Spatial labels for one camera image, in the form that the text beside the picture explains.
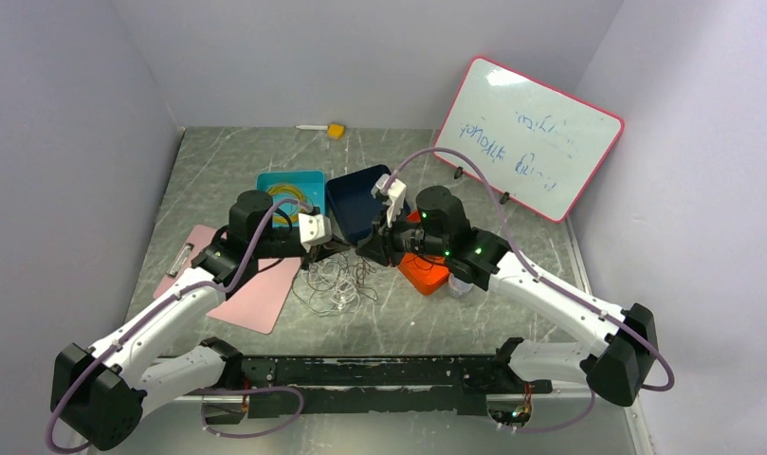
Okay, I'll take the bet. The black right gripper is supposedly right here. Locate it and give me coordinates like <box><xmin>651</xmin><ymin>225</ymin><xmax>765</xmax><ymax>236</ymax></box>
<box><xmin>356</xmin><ymin>204</ymin><xmax>449</xmax><ymax>267</ymax></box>

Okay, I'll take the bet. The brown cable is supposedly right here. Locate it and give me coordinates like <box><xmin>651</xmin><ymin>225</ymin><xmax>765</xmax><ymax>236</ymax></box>
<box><xmin>291</xmin><ymin>247</ymin><xmax>379</xmax><ymax>316</ymax></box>

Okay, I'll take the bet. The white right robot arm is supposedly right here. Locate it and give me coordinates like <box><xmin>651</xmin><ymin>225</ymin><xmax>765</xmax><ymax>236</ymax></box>
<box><xmin>356</xmin><ymin>186</ymin><xmax>658</xmax><ymax>407</ymax></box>

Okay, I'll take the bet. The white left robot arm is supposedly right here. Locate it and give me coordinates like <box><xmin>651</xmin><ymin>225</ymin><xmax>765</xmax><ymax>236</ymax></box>
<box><xmin>44</xmin><ymin>190</ymin><xmax>337</xmax><ymax>454</ymax></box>

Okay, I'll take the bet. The navy blue plastic tray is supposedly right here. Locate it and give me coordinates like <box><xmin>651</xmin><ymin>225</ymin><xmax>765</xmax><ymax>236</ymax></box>
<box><xmin>325</xmin><ymin>164</ymin><xmax>391</xmax><ymax>245</ymax></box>

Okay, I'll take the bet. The orange plastic tray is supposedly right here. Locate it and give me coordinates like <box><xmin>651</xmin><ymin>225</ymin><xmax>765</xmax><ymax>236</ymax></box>
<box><xmin>396</xmin><ymin>211</ymin><xmax>453</xmax><ymax>297</ymax></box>

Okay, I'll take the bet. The teal plastic tray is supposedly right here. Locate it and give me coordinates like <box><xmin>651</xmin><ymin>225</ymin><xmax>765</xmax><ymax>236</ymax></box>
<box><xmin>256</xmin><ymin>170</ymin><xmax>328</xmax><ymax>215</ymax></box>

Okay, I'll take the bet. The pink clipboard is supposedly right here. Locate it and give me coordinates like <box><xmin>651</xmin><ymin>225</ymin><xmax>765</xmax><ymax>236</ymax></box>
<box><xmin>153</xmin><ymin>225</ymin><xmax>301</xmax><ymax>335</ymax></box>

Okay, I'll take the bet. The clear plastic cup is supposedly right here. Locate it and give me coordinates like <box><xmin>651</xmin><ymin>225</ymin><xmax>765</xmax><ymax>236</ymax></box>
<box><xmin>447</xmin><ymin>275</ymin><xmax>474</xmax><ymax>299</ymax></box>

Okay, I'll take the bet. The yellow block eraser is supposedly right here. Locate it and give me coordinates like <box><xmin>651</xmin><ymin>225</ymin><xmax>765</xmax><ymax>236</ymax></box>
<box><xmin>325</xmin><ymin>123</ymin><xmax>346</xmax><ymax>140</ymax></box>

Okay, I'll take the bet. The pink framed whiteboard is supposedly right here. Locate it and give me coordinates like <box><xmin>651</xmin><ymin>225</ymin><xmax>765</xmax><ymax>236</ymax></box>
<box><xmin>435</xmin><ymin>57</ymin><xmax>624</xmax><ymax>222</ymax></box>

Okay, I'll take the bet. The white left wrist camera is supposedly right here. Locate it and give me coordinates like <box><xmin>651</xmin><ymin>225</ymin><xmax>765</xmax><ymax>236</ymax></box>
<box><xmin>298</xmin><ymin>213</ymin><xmax>333</xmax><ymax>251</ymax></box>

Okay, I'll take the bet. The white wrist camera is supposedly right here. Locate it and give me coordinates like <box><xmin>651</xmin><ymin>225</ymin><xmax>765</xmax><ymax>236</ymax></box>
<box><xmin>372</xmin><ymin>173</ymin><xmax>407</xmax><ymax>228</ymax></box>
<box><xmin>298</xmin><ymin>213</ymin><xmax>333</xmax><ymax>251</ymax></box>

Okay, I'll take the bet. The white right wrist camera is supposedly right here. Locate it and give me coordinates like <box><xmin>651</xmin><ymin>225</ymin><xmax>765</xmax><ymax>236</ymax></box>
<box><xmin>372</xmin><ymin>173</ymin><xmax>407</xmax><ymax>228</ymax></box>

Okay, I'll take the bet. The yellow coiled cable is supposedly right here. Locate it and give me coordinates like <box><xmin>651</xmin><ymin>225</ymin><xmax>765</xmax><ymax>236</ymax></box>
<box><xmin>266</xmin><ymin>183</ymin><xmax>313</xmax><ymax>228</ymax></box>

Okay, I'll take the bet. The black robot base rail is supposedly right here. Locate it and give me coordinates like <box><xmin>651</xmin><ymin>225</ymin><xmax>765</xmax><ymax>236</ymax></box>
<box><xmin>202</xmin><ymin>337</ymin><xmax>553</xmax><ymax>425</ymax></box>

